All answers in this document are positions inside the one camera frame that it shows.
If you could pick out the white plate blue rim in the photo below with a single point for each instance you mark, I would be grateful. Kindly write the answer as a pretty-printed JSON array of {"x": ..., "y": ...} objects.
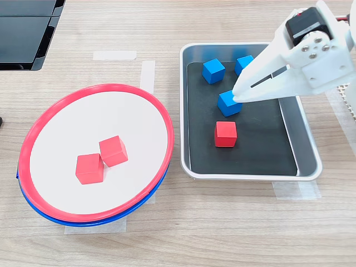
[{"x": 75, "y": 224}]

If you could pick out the pale perforated base plate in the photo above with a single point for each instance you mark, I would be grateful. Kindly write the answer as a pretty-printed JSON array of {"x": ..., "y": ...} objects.
[{"x": 342, "y": 91}]

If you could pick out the red cube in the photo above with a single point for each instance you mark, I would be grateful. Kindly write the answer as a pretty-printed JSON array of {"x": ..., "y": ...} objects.
[
  {"x": 112, "y": 151},
  {"x": 89, "y": 169},
  {"x": 225, "y": 135}
]

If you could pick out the white plate red rim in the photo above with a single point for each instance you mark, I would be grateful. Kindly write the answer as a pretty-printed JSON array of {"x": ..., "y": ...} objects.
[{"x": 97, "y": 116}]

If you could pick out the blue cube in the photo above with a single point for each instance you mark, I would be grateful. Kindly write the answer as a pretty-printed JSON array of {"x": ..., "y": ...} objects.
[
  {"x": 242, "y": 65},
  {"x": 213, "y": 71},
  {"x": 226, "y": 107}
]

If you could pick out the clear tape strip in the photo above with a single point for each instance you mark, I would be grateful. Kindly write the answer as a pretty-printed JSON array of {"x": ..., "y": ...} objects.
[
  {"x": 114, "y": 55},
  {"x": 296, "y": 190},
  {"x": 151, "y": 198},
  {"x": 148, "y": 75},
  {"x": 94, "y": 229},
  {"x": 336, "y": 111}
]

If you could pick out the steel tray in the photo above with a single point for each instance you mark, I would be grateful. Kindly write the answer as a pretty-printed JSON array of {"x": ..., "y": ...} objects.
[{"x": 306, "y": 133}]

